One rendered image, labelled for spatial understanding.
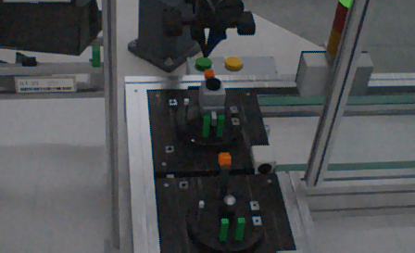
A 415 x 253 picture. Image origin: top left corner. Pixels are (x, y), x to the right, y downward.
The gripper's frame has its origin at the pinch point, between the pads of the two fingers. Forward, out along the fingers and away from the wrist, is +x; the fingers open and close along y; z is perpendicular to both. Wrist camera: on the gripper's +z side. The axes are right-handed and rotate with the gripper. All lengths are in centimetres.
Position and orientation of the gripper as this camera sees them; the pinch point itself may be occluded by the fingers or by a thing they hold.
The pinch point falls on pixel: (206, 43)
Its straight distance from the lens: 141.4
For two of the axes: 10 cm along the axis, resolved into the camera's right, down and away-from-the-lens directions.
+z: -1.3, -6.9, 7.2
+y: -9.9, 0.3, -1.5
